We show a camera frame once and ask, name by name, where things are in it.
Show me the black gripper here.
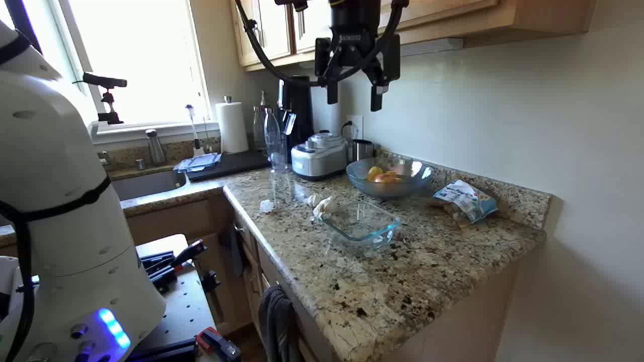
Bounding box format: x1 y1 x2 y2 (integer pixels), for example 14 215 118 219
313 0 402 113

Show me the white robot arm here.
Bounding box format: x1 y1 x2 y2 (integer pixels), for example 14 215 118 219
0 28 164 362

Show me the round glass fruit bowl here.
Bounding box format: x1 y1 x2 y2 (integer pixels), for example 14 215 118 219
345 159 433 200

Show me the clear square glass bowl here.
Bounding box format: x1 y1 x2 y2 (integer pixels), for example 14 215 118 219
311 195 401 255

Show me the small white garlic piece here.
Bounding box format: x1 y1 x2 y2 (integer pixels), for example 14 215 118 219
260 200 276 214

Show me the black coffee maker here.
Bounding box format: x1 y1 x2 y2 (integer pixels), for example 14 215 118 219
277 77 313 148

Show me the white rice cooker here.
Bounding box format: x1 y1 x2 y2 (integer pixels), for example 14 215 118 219
289 134 347 180

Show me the orange fruit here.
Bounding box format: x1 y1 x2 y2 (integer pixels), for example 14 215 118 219
367 166 402 188

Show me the wooden upper cabinet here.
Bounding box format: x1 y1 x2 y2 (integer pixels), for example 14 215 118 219
230 0 597 74

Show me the clear plastic bottle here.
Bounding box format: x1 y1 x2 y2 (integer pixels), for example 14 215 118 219
264 108 293 207

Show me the white paper towel roll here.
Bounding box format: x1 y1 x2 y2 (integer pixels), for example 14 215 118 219
216 96 250 154

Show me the black tray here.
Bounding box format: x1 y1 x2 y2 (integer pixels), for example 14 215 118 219
184 152 268 181

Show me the blue white snack bag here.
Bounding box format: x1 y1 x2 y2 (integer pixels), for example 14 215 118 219
434 180 499 224

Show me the blue cloth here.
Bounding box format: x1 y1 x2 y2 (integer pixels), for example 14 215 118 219
172 154 221 176

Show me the sink faucet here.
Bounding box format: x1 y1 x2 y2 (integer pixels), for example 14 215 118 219
145 130 166 167

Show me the grey hanging towel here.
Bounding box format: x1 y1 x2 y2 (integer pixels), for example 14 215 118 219
260 286 301 362

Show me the black clamp tool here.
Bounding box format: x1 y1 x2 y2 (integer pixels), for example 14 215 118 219
140 242 205 292

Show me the perforated black work table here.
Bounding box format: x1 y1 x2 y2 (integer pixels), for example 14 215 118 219
128 259 214 362

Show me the red blue clamp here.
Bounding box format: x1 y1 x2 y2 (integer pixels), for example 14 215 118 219
195 328 242 362

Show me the white wall outlet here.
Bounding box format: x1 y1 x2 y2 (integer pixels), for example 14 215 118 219
347 116 364 139

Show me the black camera on mount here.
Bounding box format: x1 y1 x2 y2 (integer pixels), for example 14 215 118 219
83 73 127 125

